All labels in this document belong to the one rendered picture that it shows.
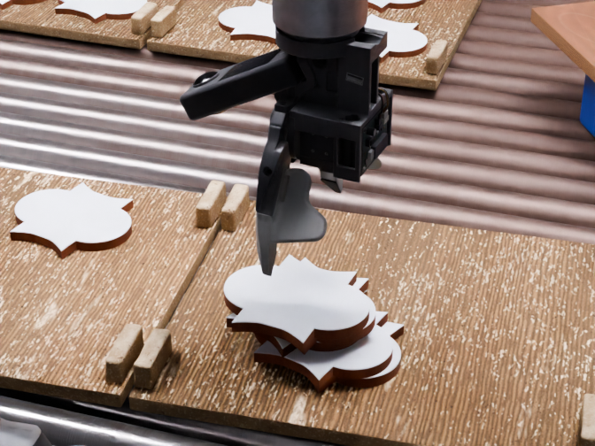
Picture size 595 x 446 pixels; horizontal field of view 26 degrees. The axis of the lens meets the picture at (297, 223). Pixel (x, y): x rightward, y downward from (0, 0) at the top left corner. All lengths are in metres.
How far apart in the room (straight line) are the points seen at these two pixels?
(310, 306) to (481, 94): 0.62
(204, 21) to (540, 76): 0.48
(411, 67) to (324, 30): 0.74
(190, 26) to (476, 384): 0.85
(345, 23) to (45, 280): 0.47
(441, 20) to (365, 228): 0.57
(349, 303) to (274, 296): 0.07
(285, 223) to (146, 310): 0.26
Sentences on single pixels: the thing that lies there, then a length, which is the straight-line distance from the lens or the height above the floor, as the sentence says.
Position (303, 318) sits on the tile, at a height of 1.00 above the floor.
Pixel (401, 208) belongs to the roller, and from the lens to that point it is 1.45.
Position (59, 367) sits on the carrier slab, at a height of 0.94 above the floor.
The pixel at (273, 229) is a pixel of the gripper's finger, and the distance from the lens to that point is 1.05.
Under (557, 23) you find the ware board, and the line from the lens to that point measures 1.63.
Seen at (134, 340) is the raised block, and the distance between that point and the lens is 1.18.
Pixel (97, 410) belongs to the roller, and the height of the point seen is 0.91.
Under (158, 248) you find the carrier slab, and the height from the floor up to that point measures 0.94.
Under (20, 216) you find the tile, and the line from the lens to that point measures 1.41.
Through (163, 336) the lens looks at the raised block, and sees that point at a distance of 1.18.
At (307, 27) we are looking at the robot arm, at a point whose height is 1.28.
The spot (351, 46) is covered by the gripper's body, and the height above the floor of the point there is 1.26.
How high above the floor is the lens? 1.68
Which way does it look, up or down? 32 degrees down
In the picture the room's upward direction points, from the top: straight up
